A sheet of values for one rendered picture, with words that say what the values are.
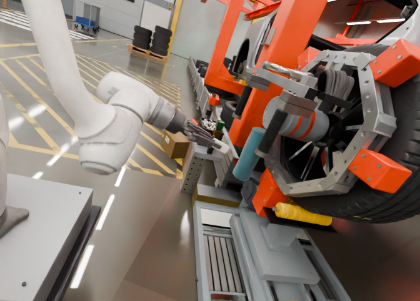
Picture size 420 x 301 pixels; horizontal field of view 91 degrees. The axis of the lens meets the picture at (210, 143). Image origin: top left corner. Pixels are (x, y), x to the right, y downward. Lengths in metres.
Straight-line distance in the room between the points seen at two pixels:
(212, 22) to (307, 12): 12.53
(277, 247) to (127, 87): 0.99
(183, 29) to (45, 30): 13.10
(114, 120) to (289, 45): 0.95
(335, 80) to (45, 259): 0.88
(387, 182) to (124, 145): 0.63
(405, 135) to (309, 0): 0.77
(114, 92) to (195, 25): 13.03
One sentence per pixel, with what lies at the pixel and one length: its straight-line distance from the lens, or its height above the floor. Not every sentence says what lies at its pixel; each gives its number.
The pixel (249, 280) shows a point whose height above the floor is 0.14.
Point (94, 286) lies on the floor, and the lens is 1.13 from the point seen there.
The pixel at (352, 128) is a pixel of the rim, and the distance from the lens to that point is 0.87.
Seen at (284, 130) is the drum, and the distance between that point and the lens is 0.80.
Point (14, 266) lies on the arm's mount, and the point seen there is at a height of 0.41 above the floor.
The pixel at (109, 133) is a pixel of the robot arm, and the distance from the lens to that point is 0.50.
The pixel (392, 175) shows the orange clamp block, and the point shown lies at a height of 0.86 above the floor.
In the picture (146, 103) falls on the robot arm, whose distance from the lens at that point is 0.61.
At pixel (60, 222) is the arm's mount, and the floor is 0.41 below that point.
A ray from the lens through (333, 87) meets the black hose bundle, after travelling 0.66.
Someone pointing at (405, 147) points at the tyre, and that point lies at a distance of 0.73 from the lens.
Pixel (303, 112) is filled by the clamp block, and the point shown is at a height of 0.91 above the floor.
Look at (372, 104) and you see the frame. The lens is 0.72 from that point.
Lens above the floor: 0.98
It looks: 23 degrees down
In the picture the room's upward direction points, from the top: 21 degrees clockwise
